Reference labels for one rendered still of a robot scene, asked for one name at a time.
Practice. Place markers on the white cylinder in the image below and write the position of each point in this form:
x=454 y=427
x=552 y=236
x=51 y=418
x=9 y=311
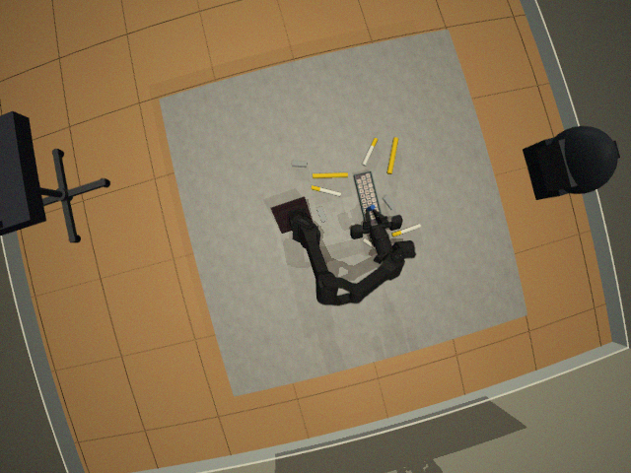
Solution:
x=370 y=151
x=368 y=243
x=406 y=230
x=326 y=190

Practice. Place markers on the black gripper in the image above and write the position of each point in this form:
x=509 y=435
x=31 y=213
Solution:
x=378 y=232

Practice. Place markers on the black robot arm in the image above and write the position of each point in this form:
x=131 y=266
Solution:
x=326 y=284

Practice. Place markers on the white letter-key keyboard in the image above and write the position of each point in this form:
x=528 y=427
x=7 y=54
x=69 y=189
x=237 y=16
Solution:
x=367 y=194

